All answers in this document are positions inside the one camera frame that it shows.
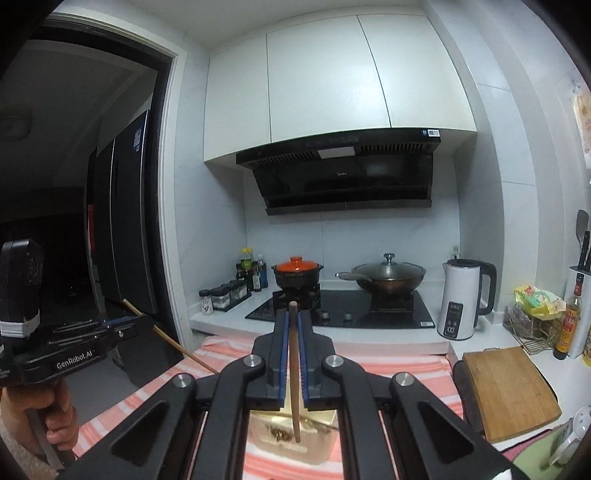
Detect wooden chopstick crossed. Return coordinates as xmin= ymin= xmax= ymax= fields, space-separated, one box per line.
xmin=288 ymin=301 xmax=301 ymax=443

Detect person's left hand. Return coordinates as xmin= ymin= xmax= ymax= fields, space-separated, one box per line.
xmin=1 ymin=380 xmax=79 ymax=455

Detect pink striped tablecloth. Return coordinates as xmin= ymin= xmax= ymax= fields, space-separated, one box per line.
xmin=74 ymin=336 xmax=468 ymax=479

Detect cream utensil holder box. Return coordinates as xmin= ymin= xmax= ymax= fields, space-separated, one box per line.
xmin=249 ymin=409 xmax=339 ymax=465

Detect black gas cooktop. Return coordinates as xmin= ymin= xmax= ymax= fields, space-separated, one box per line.
xmin=245 ymin=286 xmax=435 ymax=329

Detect wooden cutting board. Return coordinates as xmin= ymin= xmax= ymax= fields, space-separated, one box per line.
xmin=463 ymin=347 xmax=562 ymax=443

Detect spice jar rack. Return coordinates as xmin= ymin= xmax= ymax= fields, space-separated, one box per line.
xmin=198 ymin=279 xmax=252 ymax=315

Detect white electric kettle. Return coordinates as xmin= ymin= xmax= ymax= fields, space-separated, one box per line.
xmin=437 ymin=259 xmax=497 ymax=341

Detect green silicone mat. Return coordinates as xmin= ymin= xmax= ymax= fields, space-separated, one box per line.
xmin=514 ymin=432 xmax=590 ymax=479

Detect wok with glass lid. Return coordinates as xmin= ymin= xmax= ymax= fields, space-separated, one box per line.
xmin=335 ymin=253 xmax=427 ymax=296

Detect dark condiment bottles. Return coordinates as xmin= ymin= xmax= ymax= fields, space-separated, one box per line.
xmin=235 ymin=247 xmax=269 ymax=292

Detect black pot orange lid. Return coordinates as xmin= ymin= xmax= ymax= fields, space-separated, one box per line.
xmin=271 ymin=256 xmax=324 ymax=290

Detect brown sauce bottle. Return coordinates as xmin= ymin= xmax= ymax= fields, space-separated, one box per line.
xmin=553 ymin=273 xmax=584 ymax=360

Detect black refrigerator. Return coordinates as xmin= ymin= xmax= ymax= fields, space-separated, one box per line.
xmin=86 ymin=111 xmax=157 ymax=314

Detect white knife holder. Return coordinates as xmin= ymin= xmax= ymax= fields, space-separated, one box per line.
xmin=564 ymin=264 xmax=591 ymax=360

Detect black range hood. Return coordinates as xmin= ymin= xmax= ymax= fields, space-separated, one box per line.
xmin=236 ymin=128 xmax=441 ymax=216

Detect white upper cabinets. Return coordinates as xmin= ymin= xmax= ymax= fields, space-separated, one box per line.
xmin=204 ymin=14 xmax=477 ymax=164

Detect hanging snack bag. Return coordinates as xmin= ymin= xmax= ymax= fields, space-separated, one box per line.
xmin=572 ymin=90 xmax=591 ymax=169

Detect wire basket with packets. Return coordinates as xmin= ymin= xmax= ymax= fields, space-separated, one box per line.
xmin=503 ymin=285 xmax=566 ymax=355

